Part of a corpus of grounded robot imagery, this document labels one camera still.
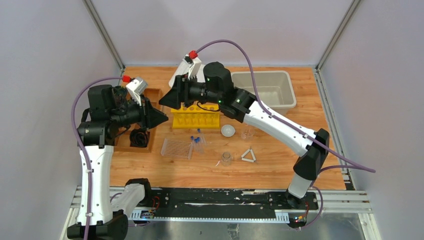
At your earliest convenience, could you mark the wooden compartment tray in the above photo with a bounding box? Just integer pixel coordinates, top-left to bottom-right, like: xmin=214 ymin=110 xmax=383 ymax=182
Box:
xmin=114 ymin=88 xmax=163 ymax=153

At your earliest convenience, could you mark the white plastic bin lid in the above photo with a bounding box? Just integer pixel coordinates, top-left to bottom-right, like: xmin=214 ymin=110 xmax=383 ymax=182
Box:
xmin=168 ymin=61 xmax=190 ymax=88

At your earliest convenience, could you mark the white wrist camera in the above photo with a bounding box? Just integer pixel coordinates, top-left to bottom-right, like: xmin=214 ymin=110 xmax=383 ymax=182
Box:
xmin=125 ymin=77 xmax=148 ymax=106
xmin=186 ymin=57 xmax=202 ymax=81

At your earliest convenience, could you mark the white porcelain dish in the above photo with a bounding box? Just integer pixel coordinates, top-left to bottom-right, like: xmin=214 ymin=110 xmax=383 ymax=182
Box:
xmin=220 ymin=124 xmax=236 ymax=138

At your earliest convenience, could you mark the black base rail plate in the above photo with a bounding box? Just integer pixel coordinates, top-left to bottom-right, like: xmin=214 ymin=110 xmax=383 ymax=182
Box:
xmin=129 ymin=187 xmax=320 ymax=224

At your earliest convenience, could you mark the small clear glass jar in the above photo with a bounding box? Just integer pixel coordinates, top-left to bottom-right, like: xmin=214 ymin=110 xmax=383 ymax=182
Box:
xmin=220 ymin=151 xmax=233 ymax=167

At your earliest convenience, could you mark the yellow test tube rack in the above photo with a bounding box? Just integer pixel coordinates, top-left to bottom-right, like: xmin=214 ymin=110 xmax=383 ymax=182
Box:
xmin=170 ymin=103 xmax=220 ymax=129

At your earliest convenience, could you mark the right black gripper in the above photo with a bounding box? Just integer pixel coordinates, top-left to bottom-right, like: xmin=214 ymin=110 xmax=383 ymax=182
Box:
xmin=159 ymin=72 xmax=222 ymax=110

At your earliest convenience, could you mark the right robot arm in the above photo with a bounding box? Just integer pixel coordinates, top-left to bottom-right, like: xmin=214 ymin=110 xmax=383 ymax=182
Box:
xmin=159 ymin=62 xmax=330 ymax=209

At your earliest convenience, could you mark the black coiled cable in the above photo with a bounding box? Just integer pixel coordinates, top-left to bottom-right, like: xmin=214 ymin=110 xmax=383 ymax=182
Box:
xmin=129 ymin=128 xmax=151 ymax=148

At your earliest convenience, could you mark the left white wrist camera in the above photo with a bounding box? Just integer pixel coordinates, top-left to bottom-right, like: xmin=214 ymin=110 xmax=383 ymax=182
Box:
xmin=125 ymin=77 xmax=148 ymax=106

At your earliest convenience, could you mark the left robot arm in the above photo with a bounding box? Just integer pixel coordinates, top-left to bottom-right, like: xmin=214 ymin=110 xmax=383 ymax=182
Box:
xmin=66 ymin=84 xmax=168 ymax=240

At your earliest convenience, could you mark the beige plastic bin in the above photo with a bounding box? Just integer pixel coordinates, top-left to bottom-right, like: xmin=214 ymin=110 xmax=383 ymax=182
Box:
xmin=231 ymin=70 xmax=297 ymax=116

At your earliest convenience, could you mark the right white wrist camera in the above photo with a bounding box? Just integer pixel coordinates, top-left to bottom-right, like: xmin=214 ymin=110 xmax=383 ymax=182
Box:
xmin=186 ymin=57 xmax=202 ymax=81

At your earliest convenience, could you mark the clear well plate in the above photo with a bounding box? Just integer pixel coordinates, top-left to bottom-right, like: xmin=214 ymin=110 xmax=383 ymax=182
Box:
xmin=160 ymin=138 xmax=193 ymax=160

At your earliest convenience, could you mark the white clay triangle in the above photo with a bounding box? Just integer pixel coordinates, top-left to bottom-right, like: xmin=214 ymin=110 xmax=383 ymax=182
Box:
xmin=240 ymin=148 xmax=257 ymax=163

